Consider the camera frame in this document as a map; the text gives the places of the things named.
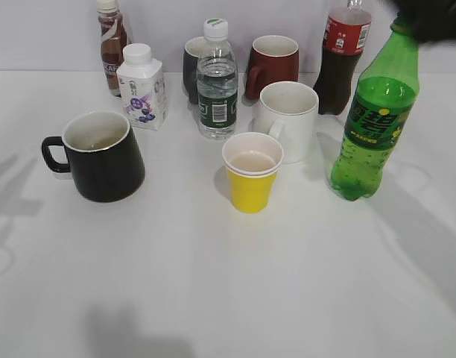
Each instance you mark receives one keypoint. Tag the brown coffee drink bottle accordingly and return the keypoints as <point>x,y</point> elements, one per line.
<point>113,39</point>

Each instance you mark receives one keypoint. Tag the cola bottle red label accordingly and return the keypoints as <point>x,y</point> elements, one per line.
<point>344,38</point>

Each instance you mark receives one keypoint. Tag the green soda bottle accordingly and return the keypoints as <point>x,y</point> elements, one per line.
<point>385,94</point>

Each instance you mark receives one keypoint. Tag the clear water bottle green label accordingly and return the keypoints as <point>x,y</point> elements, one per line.
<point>217,82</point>

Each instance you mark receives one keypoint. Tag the black mug white interior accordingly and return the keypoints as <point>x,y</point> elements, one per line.
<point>100,151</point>

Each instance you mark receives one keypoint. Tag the dark red mug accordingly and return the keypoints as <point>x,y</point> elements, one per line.
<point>272,58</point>

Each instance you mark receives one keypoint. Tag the white yogurt drink bottle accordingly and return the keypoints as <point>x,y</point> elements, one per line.
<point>142,87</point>

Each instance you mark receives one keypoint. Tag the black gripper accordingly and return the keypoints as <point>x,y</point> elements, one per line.
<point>431,21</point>

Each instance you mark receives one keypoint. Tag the yellow paper cup stack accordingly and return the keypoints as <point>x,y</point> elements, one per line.
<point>252,161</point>

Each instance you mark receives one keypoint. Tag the dark navy mug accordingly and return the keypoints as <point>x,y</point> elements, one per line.
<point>192,52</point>

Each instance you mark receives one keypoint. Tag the white ceramic mug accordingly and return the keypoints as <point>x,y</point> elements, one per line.
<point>287,111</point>

